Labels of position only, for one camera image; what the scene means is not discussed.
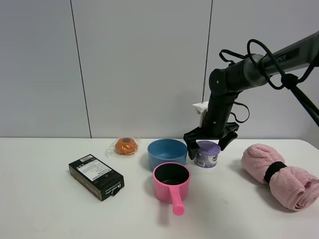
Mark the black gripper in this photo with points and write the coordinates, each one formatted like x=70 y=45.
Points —
x=215 y=125

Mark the purple air freshener can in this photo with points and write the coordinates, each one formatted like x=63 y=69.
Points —
x=207 y=154

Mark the blue bowl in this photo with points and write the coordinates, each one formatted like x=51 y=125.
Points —
x=166 y=150

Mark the orange bun in plastic wrap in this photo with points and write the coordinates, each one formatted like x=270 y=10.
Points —
x=123 y=147

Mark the pink rolled towel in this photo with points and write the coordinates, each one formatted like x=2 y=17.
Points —
x=293 y=187

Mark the black product box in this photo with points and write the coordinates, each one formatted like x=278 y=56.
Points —
x=97 y=177

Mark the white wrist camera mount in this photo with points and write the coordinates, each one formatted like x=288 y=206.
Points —
x=201 y=109

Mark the pink saucepan with handle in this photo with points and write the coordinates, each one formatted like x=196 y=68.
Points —
x=171 y=182

